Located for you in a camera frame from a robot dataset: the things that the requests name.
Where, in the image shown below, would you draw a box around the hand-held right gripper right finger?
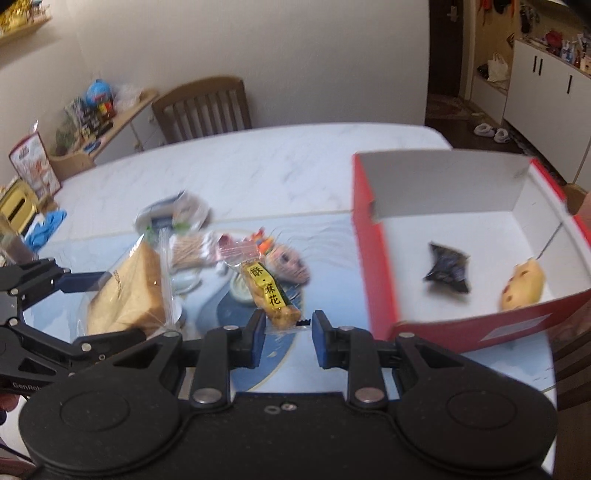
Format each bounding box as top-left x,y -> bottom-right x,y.
311,310 -> 502,411

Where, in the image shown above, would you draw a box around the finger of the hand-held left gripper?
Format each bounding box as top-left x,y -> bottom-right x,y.
9,323 -> 148,377
0,258 -> 112,321

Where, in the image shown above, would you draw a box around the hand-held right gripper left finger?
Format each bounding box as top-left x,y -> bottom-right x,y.
78,308 -> 267,411

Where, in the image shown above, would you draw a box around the bagged sliced bread loaf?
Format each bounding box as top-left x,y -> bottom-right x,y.
85,240 -> 178,337

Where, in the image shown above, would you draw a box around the fried dough twist packet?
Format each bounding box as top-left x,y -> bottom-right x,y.
238,261 -> 303,329

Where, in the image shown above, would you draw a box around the white round tape measure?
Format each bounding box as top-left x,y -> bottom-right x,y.
230,277 -> 254,306

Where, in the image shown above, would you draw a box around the red cardboard box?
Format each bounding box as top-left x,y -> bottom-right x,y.
352,151 -> 591,354

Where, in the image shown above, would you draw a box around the white wet wipes pack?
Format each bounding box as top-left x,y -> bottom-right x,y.
136,191 -> 211,236

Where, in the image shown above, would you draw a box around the person's left hand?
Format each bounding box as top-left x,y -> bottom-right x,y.
0,394 -> 21,425

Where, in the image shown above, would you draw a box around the blue cloth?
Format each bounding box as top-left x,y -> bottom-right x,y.
24,210 -> 68,252

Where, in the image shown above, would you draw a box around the pink purple round snack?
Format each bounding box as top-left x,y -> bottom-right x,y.
268,244 -> 310,283

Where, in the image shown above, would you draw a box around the pink tube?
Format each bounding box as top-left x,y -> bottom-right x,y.
215,233 -> 252,268

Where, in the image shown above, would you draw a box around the red plush toy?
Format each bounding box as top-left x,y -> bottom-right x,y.
252,228 -> 278,254

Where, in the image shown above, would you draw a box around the yellow plastic container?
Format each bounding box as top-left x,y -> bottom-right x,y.
0,180 -> 40,232

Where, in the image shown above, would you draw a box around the bag of cotton swabs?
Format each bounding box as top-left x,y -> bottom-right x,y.
171,233 -> 218,268

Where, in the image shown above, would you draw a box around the light wooden chair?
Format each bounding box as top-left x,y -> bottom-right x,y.
48,150 -> 95,181

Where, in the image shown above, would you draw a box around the red printed carton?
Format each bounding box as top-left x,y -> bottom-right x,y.
8,131 -> 62,195

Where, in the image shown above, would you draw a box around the black snack packet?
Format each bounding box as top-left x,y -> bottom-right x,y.
424,241 -> 472,295

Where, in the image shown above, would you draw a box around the small green plant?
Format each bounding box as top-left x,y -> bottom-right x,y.
54,115 -> 81,155

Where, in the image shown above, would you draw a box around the white sideboard with wooden top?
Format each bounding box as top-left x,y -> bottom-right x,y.
48,90 -> 167,181

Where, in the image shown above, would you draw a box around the miniature house model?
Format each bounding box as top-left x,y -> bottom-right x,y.
65,97 -> 100,134

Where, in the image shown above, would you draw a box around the clear plastic bag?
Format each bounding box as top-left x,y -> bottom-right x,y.
113,83 -> 144,112

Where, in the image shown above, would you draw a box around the blue globe toy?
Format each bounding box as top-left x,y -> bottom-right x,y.
85,79 -> 114,104

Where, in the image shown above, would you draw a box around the wooden dining chair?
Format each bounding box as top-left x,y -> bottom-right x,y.
151,76 -> 252,145

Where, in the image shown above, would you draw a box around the yellow bun with red spots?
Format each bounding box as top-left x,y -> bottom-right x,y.
501,259 -> 546,311

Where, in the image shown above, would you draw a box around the patterned door rug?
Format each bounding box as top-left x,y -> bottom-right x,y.
425,95 -> 467,121

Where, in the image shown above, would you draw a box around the gold packets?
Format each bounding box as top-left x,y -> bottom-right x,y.
0,0 -> 47,28

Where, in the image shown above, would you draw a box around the dark wooden door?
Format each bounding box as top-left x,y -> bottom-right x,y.
428,0 -> 476,97

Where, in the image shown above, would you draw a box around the white tote bag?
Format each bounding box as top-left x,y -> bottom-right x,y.
485,52 -> 510,84

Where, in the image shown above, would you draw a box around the wooden wall shelf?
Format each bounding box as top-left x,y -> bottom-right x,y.
0,9 -> 52,44

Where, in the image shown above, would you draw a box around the white cabinet with black handles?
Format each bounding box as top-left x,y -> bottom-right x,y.
502,37 -> 591,185

